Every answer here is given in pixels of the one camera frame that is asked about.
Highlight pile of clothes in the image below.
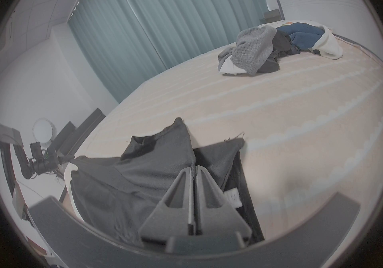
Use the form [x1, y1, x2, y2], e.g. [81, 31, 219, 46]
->
[217, 22, 344, 76]

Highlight blue-green curtain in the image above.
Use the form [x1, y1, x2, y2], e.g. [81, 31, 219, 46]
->
[68, 0, 166, 104]
[111, 0, 268, 69]

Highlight dark grey chest of drawers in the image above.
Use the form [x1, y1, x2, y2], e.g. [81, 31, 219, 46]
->
[52, 108, 107, 158]

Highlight grey bedside table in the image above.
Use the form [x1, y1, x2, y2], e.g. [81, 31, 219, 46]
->
[263, 9, 282, 23]

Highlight round white mirror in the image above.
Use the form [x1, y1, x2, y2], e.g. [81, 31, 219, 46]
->
[32, 118, 56, 143]

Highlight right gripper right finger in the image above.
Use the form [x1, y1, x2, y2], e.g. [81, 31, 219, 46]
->
[194, 166, 252, 251]

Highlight black T-shirt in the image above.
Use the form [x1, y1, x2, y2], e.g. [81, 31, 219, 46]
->
[69, 117, 265, 248]

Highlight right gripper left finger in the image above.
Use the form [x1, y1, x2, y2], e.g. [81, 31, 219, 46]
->
[138, 167, 194, 251]

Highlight bed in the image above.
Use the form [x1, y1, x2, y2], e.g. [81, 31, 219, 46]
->
[58, 0, 383, 243]

